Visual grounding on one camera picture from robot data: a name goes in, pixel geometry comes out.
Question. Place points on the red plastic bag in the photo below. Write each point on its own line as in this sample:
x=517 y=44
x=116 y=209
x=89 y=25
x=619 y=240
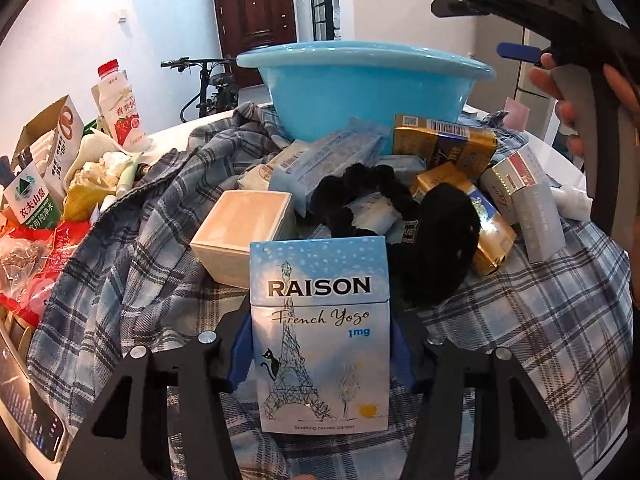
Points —
x=65 y=245

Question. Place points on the open cardboard carton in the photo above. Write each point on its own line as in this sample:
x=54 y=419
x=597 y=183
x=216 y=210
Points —
x=60 y=135

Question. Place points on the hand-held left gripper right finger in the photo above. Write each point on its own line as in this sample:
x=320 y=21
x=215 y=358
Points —
x=402 y=355

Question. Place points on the pink card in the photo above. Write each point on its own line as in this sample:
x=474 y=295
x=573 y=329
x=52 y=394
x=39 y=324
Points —
x=515 y=112

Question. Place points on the beige square box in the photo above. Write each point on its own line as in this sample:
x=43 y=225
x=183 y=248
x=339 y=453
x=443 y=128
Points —
x=240 y=220

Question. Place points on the gold cigarette pack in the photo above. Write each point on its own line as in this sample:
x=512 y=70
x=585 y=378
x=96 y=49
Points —
x=495 y=245
x=450 y=150

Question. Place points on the white tissue packet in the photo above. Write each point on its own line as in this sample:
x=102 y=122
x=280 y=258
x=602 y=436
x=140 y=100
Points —
x=265 y=170

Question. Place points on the white red cigarette pack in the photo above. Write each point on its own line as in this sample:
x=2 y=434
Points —
x=515 y=170

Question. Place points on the dark red door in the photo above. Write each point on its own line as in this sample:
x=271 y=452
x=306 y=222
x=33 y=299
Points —
x=250 y=10

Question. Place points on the crumpled white tissue pile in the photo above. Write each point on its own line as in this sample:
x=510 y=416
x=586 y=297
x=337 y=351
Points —
x=107 y=165

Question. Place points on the black fuzzy pouch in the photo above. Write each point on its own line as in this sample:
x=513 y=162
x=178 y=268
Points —
x=440 y=240

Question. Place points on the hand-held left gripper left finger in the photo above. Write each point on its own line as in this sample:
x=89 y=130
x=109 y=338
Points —
x=242 y=350

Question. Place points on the blue plaid shirt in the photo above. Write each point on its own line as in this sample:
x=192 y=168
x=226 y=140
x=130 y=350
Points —
x=150 y=240

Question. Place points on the yellow plastic bag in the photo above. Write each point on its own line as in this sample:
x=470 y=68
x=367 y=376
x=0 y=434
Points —
x=82 y=202

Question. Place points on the light blue cigarette pack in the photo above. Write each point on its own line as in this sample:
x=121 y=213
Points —
x=320 y=310

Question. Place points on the black scrunchie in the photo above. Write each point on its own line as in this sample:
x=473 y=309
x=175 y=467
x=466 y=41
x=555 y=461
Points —
x=360 y=175

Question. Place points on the person's right hand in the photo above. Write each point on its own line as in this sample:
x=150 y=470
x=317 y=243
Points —
x=560 y=100

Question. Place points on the red cap milk bottle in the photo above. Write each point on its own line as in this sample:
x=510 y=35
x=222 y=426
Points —
x=122 y=110

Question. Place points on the light blue plastic basin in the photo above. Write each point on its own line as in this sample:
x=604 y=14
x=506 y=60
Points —
x=350 y=90

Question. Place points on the black electric bike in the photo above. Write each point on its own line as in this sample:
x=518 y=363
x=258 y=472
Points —
x=210 y=90

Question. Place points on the light blue tissue packet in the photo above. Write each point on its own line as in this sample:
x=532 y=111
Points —
x=325 y=155

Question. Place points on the small tissue packet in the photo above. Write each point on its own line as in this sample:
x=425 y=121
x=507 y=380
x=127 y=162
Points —
x=380 y=210

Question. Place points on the slim silver box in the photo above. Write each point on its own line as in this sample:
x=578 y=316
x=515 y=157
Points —
x=540 y=220

